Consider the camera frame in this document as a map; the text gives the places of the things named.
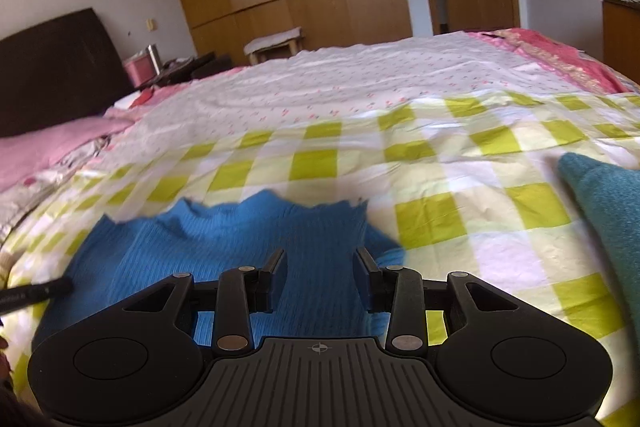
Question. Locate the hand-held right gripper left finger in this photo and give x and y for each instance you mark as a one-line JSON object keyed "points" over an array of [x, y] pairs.
{"points": [[274, 274]]}

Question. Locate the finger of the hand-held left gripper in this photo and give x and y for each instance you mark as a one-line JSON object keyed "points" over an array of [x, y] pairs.
{"points": [[35, 293]]}

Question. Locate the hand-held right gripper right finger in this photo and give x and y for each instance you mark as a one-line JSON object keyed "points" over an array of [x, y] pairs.
{"points": [[362, 277]]}

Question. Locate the blue patterned knit sweater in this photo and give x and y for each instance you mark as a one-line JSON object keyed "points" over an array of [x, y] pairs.
{"points": [[250, 237]]}

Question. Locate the green checked bed sheet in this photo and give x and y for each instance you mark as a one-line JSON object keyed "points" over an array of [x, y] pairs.
{"points": [[450, 187]]}

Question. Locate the pink pillow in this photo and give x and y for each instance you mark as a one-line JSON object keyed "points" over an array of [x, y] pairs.
{"points": [[45, 147]]}

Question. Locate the white floral bed sheet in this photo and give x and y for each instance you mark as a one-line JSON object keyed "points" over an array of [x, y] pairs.
{"points": [[350, 82]]}

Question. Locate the dark nightstand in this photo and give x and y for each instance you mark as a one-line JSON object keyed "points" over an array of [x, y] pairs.
{"points": [[192, 68]]}

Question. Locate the dark headboard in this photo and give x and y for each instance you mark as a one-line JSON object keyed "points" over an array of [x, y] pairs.
{"points": [[55, 67]]}

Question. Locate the wooden stool with cloth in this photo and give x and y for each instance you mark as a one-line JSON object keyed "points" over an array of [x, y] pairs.
{"points": [[272, 42]]}

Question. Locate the pink basket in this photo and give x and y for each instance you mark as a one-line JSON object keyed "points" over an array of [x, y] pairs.
{"points": [[141, 69]]}

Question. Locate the teal folded knit cloth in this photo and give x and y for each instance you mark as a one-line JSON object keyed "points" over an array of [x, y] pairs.
{"points": [[610, 217]]}

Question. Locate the pink bedspread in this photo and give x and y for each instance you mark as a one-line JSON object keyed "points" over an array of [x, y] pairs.
{"points": [[560, 57]]}

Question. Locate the wooden desk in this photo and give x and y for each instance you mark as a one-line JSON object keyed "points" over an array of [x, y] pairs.
{"points": [[622, 37]]}

